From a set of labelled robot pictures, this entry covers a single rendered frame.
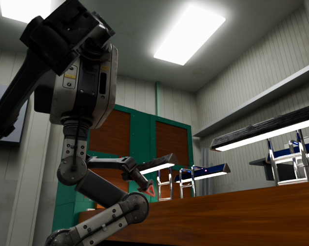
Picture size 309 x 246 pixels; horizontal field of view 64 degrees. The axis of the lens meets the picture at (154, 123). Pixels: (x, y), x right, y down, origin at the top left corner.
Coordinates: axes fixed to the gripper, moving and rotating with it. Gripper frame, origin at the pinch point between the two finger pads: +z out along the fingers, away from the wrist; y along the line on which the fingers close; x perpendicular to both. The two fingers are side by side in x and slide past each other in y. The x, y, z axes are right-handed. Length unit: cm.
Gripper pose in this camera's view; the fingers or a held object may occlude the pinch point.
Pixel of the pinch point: (153, 194)
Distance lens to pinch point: 154.5
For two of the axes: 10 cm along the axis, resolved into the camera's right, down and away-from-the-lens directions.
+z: 6.2, 7.6, 1.9
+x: -5.0, 5.7, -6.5
